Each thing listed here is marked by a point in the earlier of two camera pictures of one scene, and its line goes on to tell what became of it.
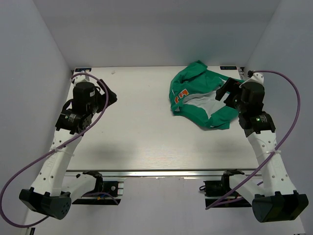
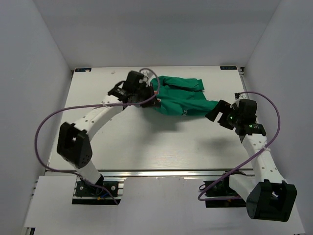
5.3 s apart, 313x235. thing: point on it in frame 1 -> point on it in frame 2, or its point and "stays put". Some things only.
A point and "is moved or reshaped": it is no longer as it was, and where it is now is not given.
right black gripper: (231, 85) -> (221, 106)
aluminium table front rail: (161, 174) stays put
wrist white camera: (81, 78) -> (147, 77)
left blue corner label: (81, 69) stays put
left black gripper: (112, 98) -> (153, 103)
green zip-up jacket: (192, 93) is moved or reshaped
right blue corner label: (228, 67) stays put
